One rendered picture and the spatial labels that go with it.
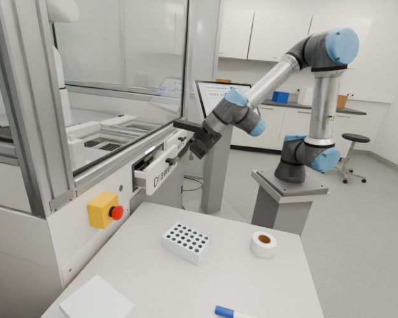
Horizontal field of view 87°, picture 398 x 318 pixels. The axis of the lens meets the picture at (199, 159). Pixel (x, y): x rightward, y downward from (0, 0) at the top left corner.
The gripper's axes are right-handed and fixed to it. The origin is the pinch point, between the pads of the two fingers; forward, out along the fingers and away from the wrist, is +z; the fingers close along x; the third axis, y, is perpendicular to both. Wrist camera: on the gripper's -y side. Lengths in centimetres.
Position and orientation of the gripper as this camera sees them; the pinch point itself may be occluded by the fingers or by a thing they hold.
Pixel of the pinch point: (175, 159)
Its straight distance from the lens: 84.5
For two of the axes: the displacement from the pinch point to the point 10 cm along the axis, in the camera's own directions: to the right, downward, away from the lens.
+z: -6.3, 6.6, 4.1
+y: 7.4, 6.6, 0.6
